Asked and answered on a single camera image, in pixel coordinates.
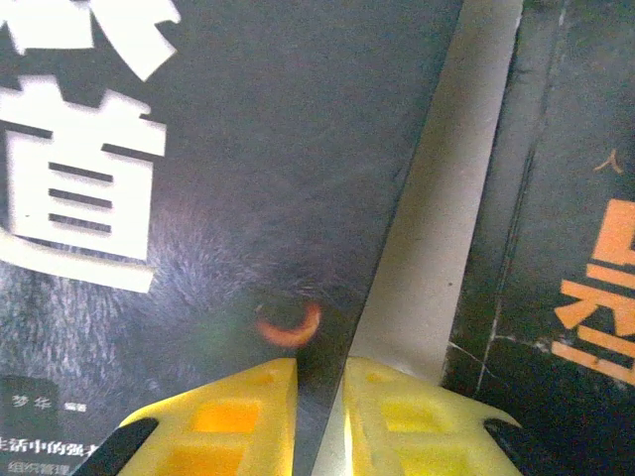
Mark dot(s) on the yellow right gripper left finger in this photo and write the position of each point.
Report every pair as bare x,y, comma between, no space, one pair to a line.
278,396

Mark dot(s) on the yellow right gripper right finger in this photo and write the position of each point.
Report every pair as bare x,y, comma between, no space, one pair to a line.
367,392

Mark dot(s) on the black book orange title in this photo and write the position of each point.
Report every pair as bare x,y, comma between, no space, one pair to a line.
546,248

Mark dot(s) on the black wolf eye book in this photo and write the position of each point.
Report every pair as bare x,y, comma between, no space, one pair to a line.
273,149

